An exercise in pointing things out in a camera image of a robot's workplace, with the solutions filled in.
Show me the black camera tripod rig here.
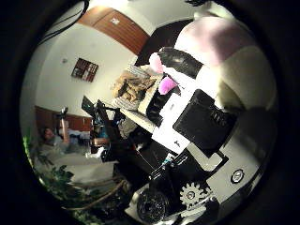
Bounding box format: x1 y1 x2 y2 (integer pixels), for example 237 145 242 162
81 95 127 158

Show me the person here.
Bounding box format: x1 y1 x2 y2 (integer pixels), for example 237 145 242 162
37 107 92 155

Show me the dark framed wall picture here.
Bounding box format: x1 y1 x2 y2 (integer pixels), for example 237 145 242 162
70 57 99 83

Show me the brown crumpled cloth pile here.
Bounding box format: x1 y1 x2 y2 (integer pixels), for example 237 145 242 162
111 64 158 113

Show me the pink axolotl plush toy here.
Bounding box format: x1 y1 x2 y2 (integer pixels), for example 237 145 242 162
148 15 279 111

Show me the green plant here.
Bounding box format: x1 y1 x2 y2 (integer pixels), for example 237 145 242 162
22 134 132 225

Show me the black cable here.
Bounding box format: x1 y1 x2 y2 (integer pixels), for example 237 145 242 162
37 0 92 47

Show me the dark brown door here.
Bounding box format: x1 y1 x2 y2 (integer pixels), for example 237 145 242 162
134 19 195 68

